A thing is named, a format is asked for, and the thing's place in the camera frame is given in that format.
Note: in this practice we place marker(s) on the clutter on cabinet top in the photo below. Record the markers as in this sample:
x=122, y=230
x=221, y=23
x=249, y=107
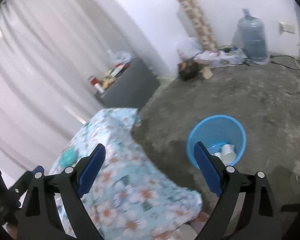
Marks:
x=121, y=62

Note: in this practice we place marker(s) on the dark bag on floor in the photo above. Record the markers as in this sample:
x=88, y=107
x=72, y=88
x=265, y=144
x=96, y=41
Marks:
x=188, y=69

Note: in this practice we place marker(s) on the floral blue bed sheet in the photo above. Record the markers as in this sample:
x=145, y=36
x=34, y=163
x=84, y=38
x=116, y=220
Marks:
x=130, y=198

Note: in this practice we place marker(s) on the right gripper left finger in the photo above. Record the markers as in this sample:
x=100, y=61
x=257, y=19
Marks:
x=73, y=183

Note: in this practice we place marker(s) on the large water jug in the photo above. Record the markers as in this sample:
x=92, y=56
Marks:
x=253, y=36

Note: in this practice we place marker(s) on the wall socket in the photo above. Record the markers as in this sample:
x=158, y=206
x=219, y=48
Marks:
x=286, y=27

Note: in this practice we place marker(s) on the dark grey cabinet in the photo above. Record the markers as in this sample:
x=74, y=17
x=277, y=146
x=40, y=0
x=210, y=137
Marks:
x=132, y=89

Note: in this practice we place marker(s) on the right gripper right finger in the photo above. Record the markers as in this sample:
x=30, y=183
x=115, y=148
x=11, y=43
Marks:
x=226, y=183

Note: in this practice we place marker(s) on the blue plastic trash basket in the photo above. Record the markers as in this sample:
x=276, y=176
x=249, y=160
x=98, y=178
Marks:
x=216, y=131

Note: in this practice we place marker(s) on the floral bundle on floor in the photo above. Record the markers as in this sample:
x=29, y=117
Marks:
x=220, y=58

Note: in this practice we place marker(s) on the teal round object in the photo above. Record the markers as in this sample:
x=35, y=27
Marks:
x=68, y=158

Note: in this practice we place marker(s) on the patterned rolled mat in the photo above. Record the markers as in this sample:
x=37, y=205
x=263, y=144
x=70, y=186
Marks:
x=201, y=25

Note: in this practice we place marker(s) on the white curtain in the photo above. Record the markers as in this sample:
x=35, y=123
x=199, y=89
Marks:
x=48, y=51

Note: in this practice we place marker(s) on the white paper cup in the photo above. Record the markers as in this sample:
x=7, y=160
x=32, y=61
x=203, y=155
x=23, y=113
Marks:
x=226, y=154

